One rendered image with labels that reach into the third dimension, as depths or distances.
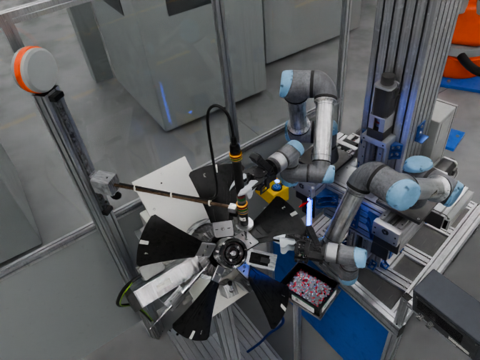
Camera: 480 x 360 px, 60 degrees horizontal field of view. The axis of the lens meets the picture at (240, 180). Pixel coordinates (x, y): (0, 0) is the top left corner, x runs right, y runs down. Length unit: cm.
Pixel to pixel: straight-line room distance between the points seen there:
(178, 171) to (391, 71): 104
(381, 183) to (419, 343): 153
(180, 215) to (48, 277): 83
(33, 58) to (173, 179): 72
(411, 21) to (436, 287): 103
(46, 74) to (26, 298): 121
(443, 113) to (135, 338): 228
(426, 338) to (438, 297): 137
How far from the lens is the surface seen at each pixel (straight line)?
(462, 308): 156
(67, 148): 175
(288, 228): 175
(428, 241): 308
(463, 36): 514
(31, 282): 234
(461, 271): 327
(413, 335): 291
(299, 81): 179
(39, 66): 162
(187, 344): 275
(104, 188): 181
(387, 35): 195
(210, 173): 165
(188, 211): 185
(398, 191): 152
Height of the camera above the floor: 249
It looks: 42 degrees down
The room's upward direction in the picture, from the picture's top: 7 degrees counter-clockwise
